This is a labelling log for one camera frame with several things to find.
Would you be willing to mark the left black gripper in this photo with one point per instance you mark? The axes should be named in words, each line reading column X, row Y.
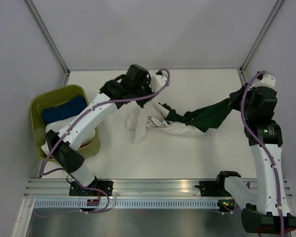
column 147, row 86

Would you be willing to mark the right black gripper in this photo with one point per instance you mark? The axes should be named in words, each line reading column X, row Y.
column 235, row 98

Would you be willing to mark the white green raglan t-shirt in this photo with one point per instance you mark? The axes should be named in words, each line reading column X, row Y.
column 164, row 118

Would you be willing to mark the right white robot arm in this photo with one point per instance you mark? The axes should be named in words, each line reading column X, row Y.
column 268, row 211

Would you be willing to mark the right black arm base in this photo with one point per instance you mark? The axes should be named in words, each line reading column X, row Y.
column 211, row 189

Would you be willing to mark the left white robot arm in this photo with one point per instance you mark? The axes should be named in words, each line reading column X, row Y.
column 63, row 145

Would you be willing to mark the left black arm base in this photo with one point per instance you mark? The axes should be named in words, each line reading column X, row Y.
column 96, row 188

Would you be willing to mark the blue folded t-shirt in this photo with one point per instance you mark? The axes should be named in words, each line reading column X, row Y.
column 69, row 109

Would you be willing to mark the red item in bin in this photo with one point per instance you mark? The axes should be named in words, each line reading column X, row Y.
column 84, row 146

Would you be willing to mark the white rolled t-shirt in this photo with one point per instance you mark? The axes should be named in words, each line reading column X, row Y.
column 57, row 125

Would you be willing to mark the olive green plastic bin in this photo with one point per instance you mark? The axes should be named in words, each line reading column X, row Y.
column 51, row 99

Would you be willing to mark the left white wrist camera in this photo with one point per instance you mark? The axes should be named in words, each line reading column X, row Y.
column 158, row 83

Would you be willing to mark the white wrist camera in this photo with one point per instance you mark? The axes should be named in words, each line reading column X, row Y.
column 267, row 80
column 158, row 83

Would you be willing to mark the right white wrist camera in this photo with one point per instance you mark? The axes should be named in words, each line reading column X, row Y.
column 267, row 80

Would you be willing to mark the right aluminium frame post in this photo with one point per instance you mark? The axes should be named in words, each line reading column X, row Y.
column 273, row 13

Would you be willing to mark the aluminium frame post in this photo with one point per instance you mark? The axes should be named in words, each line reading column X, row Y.
column 273, row 13
column 46, row 34

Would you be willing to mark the left aluminium frame post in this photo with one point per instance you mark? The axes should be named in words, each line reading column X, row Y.
column 46, row 34

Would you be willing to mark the white slotted cable duct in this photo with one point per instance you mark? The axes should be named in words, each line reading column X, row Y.
column 129, row 203

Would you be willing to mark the aluminium mounting rail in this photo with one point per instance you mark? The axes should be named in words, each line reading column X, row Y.
column 121, row 188

